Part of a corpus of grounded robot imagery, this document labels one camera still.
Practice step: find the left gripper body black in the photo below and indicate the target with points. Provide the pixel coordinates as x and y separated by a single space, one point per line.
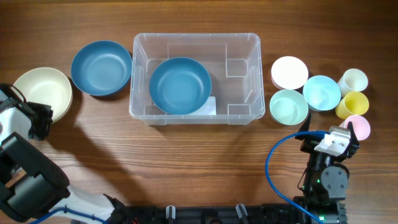
41 119

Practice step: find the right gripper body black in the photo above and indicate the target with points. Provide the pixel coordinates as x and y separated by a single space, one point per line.
307 146

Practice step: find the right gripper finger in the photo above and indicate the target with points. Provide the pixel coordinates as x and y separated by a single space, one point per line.
353 138
306 124

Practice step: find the mint green small bowl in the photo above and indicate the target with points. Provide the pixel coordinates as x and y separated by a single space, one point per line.
288 107

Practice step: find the cream large bowl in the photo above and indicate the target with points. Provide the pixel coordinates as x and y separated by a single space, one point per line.
47 86

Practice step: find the dark blue bowl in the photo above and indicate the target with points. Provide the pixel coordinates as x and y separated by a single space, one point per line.
101 68
180 86

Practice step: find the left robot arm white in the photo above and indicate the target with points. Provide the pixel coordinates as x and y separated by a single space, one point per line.
34 187

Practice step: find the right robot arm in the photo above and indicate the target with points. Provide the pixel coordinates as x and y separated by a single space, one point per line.
325 177

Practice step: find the pink cup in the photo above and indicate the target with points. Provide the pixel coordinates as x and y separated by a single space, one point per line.
361 126

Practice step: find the light blue small bowl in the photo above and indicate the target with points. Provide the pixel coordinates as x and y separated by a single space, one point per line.
321 93

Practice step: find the yellow cup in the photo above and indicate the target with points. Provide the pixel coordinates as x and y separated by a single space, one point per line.
354 103

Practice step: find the white pink small bowl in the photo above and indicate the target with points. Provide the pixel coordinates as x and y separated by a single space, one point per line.
289 73

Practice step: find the cream cup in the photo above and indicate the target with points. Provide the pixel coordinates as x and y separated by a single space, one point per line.
352 80

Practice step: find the clear plastic storage bin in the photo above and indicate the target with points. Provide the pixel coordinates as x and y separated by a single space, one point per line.
233 61

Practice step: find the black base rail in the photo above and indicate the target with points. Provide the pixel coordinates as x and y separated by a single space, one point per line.
239 214

